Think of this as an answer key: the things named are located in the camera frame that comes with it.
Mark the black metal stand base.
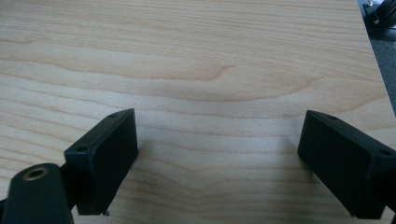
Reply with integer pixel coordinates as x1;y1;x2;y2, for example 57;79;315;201
362;0;396;30

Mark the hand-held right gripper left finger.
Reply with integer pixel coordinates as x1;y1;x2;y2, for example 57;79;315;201
64;107;139;217

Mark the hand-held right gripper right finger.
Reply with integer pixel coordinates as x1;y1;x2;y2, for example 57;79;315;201
297;109;396;220

